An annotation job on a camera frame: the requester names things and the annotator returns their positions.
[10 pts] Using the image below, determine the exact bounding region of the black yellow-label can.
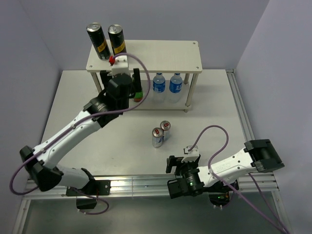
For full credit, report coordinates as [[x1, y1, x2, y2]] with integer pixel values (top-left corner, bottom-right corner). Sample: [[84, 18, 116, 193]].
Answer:
[[86, 22, 111, 60], [108, 24, 126, 55]]

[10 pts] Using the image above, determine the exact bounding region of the green glass bottle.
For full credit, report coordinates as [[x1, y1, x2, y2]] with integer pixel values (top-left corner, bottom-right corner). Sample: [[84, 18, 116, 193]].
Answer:
[[134, 90, 143, 102]]

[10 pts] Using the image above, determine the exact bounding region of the left clear water bottle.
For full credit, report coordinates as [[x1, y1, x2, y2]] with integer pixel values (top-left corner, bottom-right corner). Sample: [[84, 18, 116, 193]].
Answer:
[[153, 73, 166, 103]]

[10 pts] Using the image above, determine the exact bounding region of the right clear water bottle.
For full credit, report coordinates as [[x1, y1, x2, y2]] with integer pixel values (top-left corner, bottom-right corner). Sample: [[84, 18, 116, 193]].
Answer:
[[169, 73, 183, 103]]

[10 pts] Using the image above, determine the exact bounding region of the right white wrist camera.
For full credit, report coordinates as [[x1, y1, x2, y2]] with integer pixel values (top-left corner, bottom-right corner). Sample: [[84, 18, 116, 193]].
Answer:
[[182, 145, 200, 162]]

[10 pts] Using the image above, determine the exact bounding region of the white two-tier shelf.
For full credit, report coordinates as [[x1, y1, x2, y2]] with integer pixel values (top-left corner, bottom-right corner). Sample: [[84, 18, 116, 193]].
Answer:
[[86, 40, 203, 113]]

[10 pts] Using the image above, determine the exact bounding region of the aluminium frame rail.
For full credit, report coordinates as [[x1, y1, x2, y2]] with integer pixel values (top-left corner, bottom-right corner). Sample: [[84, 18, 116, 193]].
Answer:
[[12, 68, 293, 234]]

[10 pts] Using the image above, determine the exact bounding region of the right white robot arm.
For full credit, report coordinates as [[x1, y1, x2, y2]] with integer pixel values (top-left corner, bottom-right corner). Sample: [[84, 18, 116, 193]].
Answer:
[[166, 139, 285, 199]]

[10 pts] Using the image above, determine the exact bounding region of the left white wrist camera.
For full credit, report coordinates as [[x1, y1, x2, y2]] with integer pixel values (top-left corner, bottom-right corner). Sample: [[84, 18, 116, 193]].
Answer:
[[109, 55, 130, 77]]

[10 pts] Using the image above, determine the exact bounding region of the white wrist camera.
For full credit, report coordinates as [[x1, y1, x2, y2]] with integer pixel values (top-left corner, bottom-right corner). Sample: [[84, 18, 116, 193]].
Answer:
[[182, 145, 200, 162], [109, 55, 130, 77]]

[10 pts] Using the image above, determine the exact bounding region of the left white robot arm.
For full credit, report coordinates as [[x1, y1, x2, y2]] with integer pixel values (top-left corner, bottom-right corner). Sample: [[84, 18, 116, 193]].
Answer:
[[19, 68, 141, 195]]

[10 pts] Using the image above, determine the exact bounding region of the clear water bottle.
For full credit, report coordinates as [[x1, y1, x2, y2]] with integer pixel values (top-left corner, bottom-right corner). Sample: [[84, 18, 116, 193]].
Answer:
[[153, 73, 166, 103], [169, 73, 183, 103]]

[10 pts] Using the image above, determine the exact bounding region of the silver blue energy can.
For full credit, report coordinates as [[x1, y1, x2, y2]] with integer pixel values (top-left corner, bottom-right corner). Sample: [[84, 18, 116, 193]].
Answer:
[[160, 120, 171, 141], [152, 127, 164, 148]]

